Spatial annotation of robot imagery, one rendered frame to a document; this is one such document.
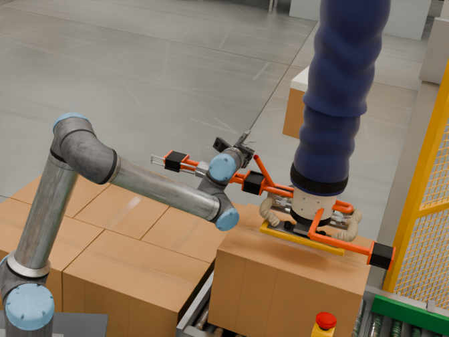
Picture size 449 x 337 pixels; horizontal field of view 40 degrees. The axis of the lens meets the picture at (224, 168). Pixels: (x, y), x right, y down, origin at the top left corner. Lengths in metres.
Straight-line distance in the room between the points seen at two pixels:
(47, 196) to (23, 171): 2.87
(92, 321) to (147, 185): 0.72
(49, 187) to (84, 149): 0.24
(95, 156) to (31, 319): 0.58
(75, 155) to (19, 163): 3.17
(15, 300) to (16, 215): 1.33
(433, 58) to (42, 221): 1.98
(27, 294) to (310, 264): 1.09
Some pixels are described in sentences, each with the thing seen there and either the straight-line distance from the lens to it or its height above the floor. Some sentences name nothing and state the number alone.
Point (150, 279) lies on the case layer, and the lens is 2.98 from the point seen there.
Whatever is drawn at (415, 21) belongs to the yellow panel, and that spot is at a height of 0.26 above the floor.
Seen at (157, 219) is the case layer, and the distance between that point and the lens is 3.39.
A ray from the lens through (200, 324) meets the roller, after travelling 2.77.
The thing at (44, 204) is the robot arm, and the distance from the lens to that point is 2.07.
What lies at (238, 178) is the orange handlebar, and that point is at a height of 1.19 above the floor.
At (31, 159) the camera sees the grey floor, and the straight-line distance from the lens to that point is 5.07.
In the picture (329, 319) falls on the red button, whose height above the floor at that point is 1.04.
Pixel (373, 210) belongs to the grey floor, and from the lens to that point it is 4.89.
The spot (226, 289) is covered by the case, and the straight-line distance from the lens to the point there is 2.63.
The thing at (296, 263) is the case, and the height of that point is 0.95.
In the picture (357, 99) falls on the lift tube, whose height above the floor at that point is 1.67.
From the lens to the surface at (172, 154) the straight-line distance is 2.63.
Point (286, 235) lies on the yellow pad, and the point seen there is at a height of 1.07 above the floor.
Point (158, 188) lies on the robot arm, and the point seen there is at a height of 1.42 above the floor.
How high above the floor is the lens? 2.44
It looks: 29 degrees down
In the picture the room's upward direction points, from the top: 7 degrees clockwise
